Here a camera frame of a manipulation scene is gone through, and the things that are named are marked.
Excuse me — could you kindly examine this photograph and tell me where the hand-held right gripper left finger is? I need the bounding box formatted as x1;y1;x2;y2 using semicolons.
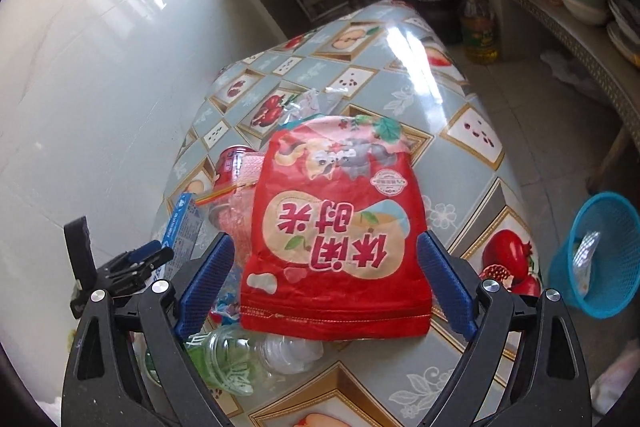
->
61;232;236;427

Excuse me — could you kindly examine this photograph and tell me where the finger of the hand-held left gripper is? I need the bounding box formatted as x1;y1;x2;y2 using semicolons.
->
100;241;163;272
104;248;175;299

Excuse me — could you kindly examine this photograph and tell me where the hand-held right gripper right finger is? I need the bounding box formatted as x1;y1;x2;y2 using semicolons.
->
416;231;593;427

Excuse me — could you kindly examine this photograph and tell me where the blue white carton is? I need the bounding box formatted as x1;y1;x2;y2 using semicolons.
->
161;192;206;278

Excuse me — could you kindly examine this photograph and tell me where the clear plastic bottle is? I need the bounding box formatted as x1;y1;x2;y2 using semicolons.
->
185;324;326;398

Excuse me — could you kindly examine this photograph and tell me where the red drink can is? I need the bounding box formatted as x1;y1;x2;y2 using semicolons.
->
214;146;258;190

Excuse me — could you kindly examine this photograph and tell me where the red snack bag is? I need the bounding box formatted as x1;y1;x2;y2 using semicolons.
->
240;114;433;340

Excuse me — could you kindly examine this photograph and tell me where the clear plastic packaging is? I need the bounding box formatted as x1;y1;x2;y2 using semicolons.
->
570;231;601;298

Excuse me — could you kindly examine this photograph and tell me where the blue plastic basket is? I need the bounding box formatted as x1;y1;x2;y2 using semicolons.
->
547;192;640;320

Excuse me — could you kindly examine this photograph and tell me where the clear plastic wrapper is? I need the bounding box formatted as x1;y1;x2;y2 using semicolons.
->
277;89;351;130

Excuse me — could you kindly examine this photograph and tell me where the white sack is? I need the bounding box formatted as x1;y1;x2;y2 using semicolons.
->
590;347;640;413

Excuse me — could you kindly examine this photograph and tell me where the wooden shelf leg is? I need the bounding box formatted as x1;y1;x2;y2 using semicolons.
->
587;127;631;192

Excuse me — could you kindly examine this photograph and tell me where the fruit print tablecloth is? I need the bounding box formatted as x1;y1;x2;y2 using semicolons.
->
145;0;543;427

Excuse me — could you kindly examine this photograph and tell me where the white plastic bag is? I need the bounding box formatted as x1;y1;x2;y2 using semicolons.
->
540;49;596;85

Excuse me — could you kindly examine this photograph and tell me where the cooking oil bottle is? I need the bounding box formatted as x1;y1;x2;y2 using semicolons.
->
459;0;501;65

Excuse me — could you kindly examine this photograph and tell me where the black pot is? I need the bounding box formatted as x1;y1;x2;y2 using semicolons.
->
412;0;463;45

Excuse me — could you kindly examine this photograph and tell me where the grey perforated shelf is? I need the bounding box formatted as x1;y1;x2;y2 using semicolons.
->
505;0;640;188

